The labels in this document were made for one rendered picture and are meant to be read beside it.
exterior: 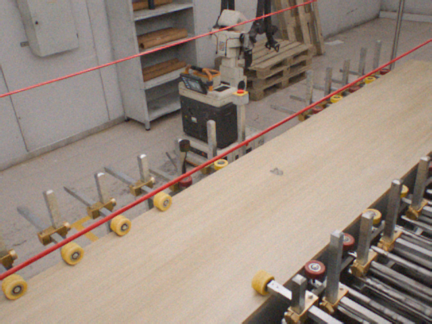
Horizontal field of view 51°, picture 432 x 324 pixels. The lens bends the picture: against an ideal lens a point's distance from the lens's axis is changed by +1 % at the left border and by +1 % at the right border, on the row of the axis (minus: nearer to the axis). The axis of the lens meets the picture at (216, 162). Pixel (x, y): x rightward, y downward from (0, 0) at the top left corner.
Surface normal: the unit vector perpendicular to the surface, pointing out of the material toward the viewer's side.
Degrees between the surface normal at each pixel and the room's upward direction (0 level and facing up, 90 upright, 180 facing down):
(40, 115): 90
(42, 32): 90
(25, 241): 0
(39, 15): 90
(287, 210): 0
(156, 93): 90
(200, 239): 0
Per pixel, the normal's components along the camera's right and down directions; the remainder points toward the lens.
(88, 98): 0.72, 0.31
